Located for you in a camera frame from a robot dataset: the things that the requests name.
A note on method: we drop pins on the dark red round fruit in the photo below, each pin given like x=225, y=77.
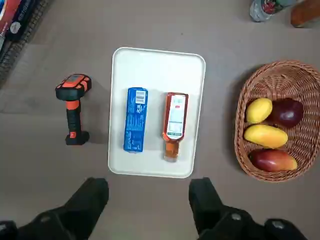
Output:
x=287, y=113

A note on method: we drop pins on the clear water bottle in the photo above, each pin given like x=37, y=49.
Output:
x=262, y=10

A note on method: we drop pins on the white rectangular tray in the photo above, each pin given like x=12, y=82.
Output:
x=157, y=72

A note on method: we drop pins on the brown wicker basket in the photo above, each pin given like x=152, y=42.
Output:
x=282, y=75

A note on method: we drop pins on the orange black barcode scanner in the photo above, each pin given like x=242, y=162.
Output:
x=72, y=93

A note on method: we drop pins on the small yellow mango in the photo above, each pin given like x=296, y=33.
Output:
x=258, y=111

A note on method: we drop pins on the amber tea bottle white cap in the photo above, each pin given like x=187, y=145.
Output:
x=305, y=15

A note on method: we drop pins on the dark blue snack box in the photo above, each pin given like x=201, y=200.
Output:
x=20, y=22

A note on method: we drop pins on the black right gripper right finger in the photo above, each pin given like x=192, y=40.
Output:
x=210, y=215

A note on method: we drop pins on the blue Oreo cookie box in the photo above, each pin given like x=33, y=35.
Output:
x=135, y=125

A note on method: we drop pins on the long yellow mango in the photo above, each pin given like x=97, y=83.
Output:
x=265, y=136

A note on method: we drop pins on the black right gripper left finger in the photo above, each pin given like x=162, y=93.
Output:
x=75, y=215

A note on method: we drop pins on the red yellow mango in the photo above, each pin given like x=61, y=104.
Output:
x=272, y=161

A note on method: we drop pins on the amber tea bottle white label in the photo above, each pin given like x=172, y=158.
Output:
x=175, y=117

